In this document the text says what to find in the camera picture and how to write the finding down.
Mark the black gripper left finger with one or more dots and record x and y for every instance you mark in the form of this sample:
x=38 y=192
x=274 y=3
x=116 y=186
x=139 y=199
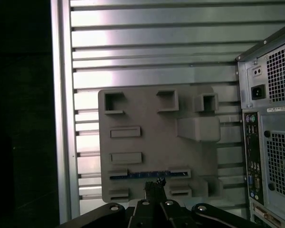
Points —
x=142 y=213

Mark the black PC case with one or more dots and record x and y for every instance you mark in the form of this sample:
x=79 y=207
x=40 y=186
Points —
x=262 y=121

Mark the grey parts rack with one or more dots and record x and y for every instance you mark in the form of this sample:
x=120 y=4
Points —
x=156 y=142

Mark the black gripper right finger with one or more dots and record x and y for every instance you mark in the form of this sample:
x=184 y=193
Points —
x=173 y=213

